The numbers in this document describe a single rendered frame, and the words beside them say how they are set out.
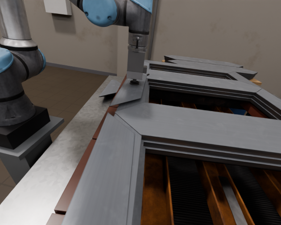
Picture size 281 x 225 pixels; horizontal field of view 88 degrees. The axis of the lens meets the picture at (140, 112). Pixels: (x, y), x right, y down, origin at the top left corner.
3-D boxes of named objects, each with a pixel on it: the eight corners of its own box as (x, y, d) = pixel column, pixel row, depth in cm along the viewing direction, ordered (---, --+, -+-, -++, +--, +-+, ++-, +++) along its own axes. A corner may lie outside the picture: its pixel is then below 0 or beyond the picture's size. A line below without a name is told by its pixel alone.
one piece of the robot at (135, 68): (154, 42, 50) (148, 86, 59) (154, 39, 58) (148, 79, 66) (126, 39, 50) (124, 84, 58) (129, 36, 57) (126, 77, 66)
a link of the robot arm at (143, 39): (148, 33, 56) (149, 35, 49) (147, 46, 59) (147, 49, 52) (129, 31, 56) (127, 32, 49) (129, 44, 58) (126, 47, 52)
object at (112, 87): (129, 81, 118) (129, 77, 116) (119, 105, 85) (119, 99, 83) (114, 80, 118) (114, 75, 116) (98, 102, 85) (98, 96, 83)
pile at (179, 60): (237, 69, 151) (240, 63, 148) (262, 82, 117) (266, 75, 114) (162, 59, 152) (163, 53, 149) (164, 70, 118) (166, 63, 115)
